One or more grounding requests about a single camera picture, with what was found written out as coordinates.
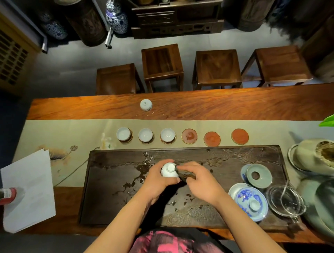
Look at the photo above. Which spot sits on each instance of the person's left hand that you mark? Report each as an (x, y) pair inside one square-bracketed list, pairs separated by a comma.
[(152, 182)]

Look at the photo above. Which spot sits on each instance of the person's right hand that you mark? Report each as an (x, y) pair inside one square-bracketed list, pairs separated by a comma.
[(206, 183)]

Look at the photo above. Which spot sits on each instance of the person's left thumb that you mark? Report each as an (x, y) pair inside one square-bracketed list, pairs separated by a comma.
[(171, 181)]

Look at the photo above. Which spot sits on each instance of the person's right fingers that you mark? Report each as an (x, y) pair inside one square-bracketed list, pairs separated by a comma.
[(189, 166)]

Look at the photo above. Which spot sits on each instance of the white porcelain teacup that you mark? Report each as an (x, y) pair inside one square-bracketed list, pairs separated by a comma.
[(145, 135), (146, 104), (167, 135), (123, 134), (169, 171)]

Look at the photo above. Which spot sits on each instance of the dark tea cloth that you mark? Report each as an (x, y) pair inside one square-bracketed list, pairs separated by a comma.
[(184, 176)]

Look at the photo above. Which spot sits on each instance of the person's left forearm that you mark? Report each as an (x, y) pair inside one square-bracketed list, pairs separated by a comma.
[(122, 224)]

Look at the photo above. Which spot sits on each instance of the person's right forearm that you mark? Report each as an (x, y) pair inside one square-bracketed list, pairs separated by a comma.
[(245, 226)]

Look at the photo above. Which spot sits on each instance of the round red-brown coaster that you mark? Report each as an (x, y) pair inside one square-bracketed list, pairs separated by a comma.
[(130, 139), (168, 142), (146, 142), (189, 136), (212, 139), (239, 136)]

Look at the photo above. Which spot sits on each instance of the white porcelain saucer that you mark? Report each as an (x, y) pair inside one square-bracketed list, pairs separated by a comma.
[(234, 189)]

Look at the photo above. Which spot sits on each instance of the small blue white porcelain dish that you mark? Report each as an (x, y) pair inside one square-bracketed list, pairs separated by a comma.
[(243, 173)]

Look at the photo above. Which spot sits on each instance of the pink black patterned clothing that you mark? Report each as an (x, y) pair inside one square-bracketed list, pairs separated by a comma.
[(172, 241)]

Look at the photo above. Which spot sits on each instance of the dark carved wooden tea tray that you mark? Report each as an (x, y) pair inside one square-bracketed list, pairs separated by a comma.
[(112, 206)]

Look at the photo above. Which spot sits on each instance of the blue white porcelain lid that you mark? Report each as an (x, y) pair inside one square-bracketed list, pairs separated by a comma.
[(248, 203)]

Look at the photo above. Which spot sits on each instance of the clear glass pitcher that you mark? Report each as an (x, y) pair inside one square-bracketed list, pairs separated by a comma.
[(285, 200)]

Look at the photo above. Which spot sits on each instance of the white plate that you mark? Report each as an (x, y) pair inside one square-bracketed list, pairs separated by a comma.
[(292, 157)]

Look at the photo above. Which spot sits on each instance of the dark wooden stool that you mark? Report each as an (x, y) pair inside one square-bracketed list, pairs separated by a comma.
[(161, 61), (218, 66), (280, 63), (116, 79)]

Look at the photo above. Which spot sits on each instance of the beige painted table runner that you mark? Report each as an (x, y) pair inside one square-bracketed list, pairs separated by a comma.
[(65, 135)]

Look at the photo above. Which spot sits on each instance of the beige ceramic waste jar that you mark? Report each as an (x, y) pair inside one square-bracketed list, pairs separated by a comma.
[(310, 156)]

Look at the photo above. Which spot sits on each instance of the large grey-green ceramic vessel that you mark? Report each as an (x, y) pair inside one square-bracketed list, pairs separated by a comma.
[(318, 206)]

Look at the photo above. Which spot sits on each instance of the white paper sheets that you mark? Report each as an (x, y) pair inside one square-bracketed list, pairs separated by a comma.
[(28, 192)]

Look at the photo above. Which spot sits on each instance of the green plant leaf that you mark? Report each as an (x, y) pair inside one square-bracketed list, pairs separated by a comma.
[(328, 121)]

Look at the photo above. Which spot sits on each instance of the dark carved wooden cabinet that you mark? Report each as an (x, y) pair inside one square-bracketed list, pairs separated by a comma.
[(177, 19)]

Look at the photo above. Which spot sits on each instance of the dark carved wooden barrel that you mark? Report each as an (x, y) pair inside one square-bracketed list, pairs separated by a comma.
[(250, 15), (86, 24)]

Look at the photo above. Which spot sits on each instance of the red bottle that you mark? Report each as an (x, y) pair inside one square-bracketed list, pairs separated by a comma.
[(7, 196)]

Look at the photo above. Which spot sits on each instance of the blue white porcelain vase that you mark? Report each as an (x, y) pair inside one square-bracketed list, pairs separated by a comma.
[(116, 18), (53, 28)]

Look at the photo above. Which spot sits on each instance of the dark wooden furniture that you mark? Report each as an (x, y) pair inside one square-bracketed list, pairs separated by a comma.
[(319, 54)]

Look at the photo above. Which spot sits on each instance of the light wooden lattice screen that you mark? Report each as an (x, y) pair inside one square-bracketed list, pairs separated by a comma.
[(13, 56)]

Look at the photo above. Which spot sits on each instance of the white metal frame bar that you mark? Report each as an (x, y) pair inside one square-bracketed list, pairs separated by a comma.
[(107, 34), (28, 27)]

